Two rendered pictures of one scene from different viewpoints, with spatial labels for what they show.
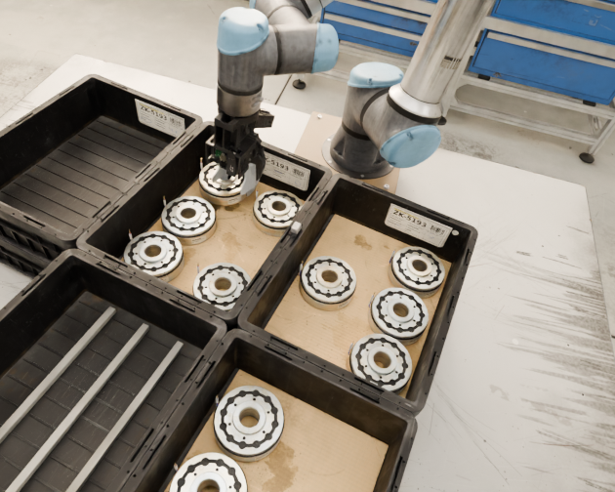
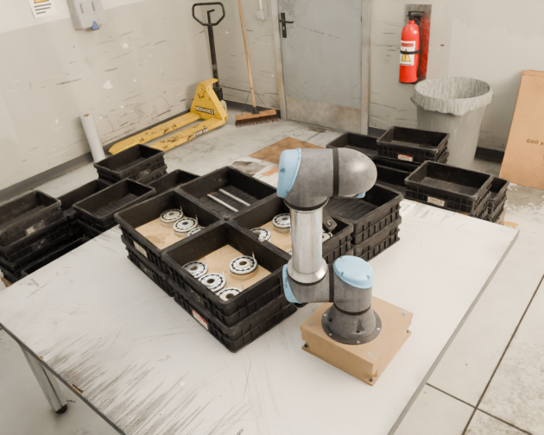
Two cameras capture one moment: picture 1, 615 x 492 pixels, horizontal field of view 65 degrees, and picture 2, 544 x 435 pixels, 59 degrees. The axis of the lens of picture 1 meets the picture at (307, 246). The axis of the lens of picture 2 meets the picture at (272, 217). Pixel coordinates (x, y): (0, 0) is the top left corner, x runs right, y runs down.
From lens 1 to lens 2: 186 cm
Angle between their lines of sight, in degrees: 85
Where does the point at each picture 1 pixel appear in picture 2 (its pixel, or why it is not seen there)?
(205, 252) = (284, 238)
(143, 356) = not seen: hidden behind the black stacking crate
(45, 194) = (338, 202)
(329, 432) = not seen: hidden behind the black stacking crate
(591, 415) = (121, 397)
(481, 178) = not seen: outside the picture
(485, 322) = (203, 373)
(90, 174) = (349, 212)
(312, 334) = (224, 261)
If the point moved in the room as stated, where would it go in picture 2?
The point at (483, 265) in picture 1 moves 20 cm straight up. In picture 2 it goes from (243, 396) to (234, 349)
